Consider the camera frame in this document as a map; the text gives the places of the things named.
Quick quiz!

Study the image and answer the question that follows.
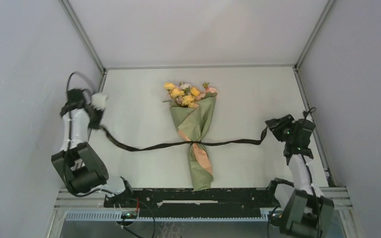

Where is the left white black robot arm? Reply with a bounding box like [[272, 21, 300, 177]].
[[51, 88, 135, 207]]

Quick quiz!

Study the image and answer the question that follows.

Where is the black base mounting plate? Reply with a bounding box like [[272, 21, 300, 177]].
[[104, 188, 279, 219]]

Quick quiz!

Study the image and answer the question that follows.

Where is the black ribbon strap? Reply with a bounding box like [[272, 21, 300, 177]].
[[100, 126, 269, 153]]

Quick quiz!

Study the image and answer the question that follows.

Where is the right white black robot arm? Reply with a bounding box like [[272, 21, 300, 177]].
[[265, 115, 334, 238]]

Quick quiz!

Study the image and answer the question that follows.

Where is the white slotted cable duct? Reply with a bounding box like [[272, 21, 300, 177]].
[[65, 209, 282, 222]]

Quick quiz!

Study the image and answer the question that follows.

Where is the yellow flower stem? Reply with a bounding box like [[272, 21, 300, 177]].
[[163, 82, 201, 108]]

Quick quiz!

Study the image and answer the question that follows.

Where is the aluminium frame rail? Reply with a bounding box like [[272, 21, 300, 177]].
[[54, 187, 353, 211]]

